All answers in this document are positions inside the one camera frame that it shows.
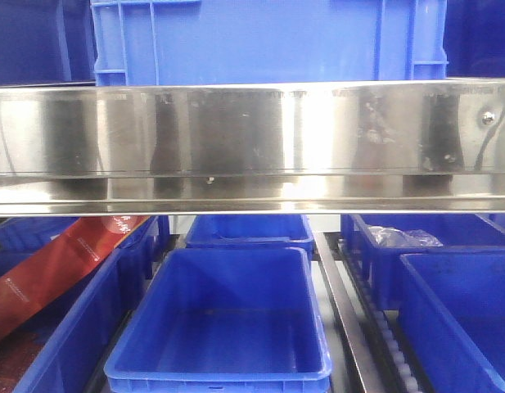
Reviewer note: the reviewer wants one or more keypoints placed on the stainless steel shelf beam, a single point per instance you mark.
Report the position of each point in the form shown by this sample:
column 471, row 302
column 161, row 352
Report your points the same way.
column 402, row 146

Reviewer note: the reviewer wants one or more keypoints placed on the blue centre rear bin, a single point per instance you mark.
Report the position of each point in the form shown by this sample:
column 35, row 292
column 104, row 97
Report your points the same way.
column 251, row 231

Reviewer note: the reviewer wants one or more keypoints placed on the blue bin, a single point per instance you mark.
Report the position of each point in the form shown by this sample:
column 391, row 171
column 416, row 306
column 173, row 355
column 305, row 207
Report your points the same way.
column 32, row 233
column 251, row 231
column 216, row 320
column 58, row 349
column 453, row 314
column 380, row 264

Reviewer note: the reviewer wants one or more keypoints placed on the blue centre front bin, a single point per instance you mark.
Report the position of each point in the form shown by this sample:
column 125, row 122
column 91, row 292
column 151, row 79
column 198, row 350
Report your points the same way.
column 216, row 320

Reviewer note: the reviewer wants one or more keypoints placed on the clear plastic bag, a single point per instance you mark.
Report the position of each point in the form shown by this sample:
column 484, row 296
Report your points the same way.
column 393, row 237

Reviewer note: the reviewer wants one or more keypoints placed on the large blue upper crate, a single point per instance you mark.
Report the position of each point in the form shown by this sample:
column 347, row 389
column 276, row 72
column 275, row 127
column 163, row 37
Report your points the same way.
column 254, row 42

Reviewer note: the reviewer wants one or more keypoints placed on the blue right rear bin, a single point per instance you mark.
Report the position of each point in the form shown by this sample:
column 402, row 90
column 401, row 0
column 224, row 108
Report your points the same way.
column 380, row 264

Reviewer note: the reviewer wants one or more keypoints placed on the blue left front bin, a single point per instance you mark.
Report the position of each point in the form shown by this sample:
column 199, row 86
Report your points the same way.
column 58, row 349

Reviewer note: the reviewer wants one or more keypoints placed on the blue right front bin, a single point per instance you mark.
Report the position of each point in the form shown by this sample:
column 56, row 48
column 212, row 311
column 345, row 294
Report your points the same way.
column 453, row 314

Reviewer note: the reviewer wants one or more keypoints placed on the blue left rear bin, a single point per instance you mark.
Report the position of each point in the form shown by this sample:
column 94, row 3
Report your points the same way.
column 32, row 233

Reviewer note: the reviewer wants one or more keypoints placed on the red snack package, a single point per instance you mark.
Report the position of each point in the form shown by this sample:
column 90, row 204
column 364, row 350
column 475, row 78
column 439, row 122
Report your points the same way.
column 51, row 271

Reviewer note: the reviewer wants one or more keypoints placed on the dark blue upper left crate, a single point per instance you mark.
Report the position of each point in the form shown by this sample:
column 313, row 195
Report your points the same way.
column 46, row 42

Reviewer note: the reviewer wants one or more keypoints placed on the dark blue crate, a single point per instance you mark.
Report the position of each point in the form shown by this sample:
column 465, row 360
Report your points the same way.
column 474, row 39
column 46, row 42

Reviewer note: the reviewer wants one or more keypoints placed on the dark blue upper right crate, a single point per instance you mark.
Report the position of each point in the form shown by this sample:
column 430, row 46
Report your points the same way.
column 474, row 39

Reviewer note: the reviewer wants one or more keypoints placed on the steel roller track rail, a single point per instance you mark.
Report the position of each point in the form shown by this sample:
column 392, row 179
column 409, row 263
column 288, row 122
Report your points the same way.
column 368, row 351

